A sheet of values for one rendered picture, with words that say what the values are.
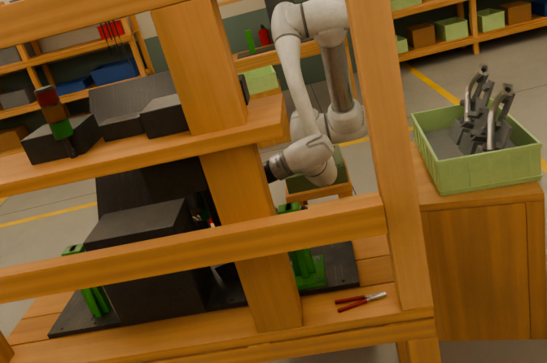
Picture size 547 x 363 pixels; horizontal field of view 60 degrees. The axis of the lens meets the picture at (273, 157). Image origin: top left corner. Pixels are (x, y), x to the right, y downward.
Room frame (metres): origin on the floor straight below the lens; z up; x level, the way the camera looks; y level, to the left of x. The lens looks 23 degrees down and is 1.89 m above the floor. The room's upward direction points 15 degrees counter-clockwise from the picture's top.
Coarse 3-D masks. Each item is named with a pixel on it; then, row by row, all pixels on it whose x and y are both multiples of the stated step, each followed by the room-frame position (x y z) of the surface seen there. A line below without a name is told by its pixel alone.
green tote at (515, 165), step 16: (416, 112) 2.33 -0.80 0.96; (432, 112) 2.31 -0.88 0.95; (448, 112) 2.29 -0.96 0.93; (416, 128) 2.20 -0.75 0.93; (432, 128) 2.31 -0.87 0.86; (512, 128) 1.95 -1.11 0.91; (416, 144) 2.27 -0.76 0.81; (528, 144) 1.77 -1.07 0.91; (432, 160) 1.85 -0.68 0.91; (448, 160) 1.73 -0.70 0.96; (464, 160) 1.71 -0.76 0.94; (480, 160) 1.71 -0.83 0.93; (496, 160) 1.69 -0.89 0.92; (512, 160) 1.68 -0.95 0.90; (528, 160) 1.67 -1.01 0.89; (432, 176) 1.88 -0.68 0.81; (448, 176) 1.73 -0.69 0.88; (464, 176) 1.72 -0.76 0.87; (480, 176) 1.71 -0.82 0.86; (496, 176) 1.69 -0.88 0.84; (512, 176) 1.68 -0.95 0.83; (528, 176) 1.67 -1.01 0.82; (448, 192) 1.73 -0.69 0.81; (464, 192) 1.72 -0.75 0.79
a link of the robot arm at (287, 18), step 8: (280, 8) 1.85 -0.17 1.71; (288, 8) 1.83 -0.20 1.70; (296, 8) 1.81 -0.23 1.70; (272, 16) 1.86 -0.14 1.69; (280, 16) 1.82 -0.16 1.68; (288, 16) 1.80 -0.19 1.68; (296, 16) 1.79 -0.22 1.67; (272, 24) 1.83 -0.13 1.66; (280, 24) 1.79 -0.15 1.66; (288, 24) 1.78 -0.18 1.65; (296, 24) 1.78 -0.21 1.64; (304, 24) 1.78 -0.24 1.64; (272, 32) 1.82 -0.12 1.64; (280, 32) 1.77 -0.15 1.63; (288, 32) 1.76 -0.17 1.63; (296, 32) 1.78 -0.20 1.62; (304, 32) 1.79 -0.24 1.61
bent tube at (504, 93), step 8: (504, 88) 1.78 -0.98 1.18; (512, 88) 1.78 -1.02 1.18; (496, 96) 1.84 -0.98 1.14; (504, 96) 1.79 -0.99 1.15; (512, 96) 1.75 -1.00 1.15; (496, 104) 1.83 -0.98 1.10; (488, 112) 1.85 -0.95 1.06; (496, 112) 1.84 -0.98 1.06; (488, 120) 1.83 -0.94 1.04; (488, 128) 1.80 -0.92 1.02; (488, 136) 1.78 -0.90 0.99; (488, 144) 1.75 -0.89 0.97
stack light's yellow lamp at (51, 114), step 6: (60, 102) 1.22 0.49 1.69; (42, 108) 1.20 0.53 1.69; (48, 108) 1.19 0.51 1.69; (54, 108) 1.19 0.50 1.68; (60, 108) 1.20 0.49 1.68; (48, 114) 1.19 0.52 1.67; (54, 114) 1.19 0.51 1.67; (60, 114) 1.20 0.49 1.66; (66, 114) 1.22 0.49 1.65; (48, 120) 1.19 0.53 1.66; (54, 120) 1.19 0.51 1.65; (60, 120) 1.19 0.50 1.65
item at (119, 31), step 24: (120, 24) 6.63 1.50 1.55; (24, 48) 6.73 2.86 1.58; (72, 48) 6.63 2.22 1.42; (96, 48) 6.55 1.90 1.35; (144, 48) 6.99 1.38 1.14; (0, 72) 6.66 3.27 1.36; (48, 72) 7.10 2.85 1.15; (96, 72) 6.65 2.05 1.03; (120, 72) 6.61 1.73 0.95; (144, 72) 6.56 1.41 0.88; (0, 96) 6.75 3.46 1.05; (24, 96) 6.70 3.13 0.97; (72, 96) 6.60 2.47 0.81; (0, 144) 6.81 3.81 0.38
